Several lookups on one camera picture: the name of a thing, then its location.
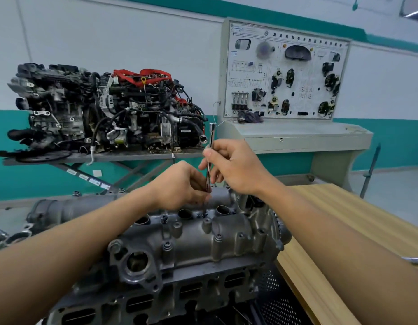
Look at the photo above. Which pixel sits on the grey metal engine stand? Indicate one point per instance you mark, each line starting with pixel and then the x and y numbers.
pixel 104 158

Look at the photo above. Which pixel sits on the person's right forearm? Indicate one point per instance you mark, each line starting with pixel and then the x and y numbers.
pixel 337 253

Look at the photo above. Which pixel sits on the silver metal tool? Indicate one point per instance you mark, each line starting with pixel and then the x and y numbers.
pixel 415 260

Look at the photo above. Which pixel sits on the grey console desk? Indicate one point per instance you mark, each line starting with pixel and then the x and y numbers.
pixel 297 137

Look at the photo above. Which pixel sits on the assembled car engine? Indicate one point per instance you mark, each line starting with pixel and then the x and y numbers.
pixel 104 111

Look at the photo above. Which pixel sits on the chrome socket extension bar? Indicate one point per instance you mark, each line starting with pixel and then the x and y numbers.
pixel 211 138

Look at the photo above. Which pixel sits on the white electrical training panel board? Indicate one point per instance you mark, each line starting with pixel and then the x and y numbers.
pixel 283 71

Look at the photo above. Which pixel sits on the grey engine cylinder head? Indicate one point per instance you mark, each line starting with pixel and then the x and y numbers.
pixel 195 243

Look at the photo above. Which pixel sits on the person's right hand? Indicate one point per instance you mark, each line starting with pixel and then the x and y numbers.
pixel 242 169

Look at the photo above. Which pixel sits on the person's right fingers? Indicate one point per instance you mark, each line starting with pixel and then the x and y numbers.
pixel 220 150

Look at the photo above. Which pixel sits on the person's left fingers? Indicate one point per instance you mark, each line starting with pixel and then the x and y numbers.
pixel 200 189

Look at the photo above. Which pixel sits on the dark metal lever rod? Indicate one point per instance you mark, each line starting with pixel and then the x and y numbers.
pixel 370 169

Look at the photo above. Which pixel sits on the ceiling light fixture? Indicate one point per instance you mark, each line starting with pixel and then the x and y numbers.
pixel 414 8

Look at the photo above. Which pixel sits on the white square wall sticker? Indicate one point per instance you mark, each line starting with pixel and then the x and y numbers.
pixel 97 173

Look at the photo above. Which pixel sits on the black perforated metal panel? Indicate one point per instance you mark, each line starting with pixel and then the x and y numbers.
pixel 280 297

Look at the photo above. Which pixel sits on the dark crumpled cloth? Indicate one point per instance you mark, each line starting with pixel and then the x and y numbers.
pixel 250 117

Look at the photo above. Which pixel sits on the person's left hand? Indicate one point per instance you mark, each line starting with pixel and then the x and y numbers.
pixel 176 186

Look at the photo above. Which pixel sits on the person's left forearm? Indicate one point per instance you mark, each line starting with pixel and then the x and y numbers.
pixel 66 247

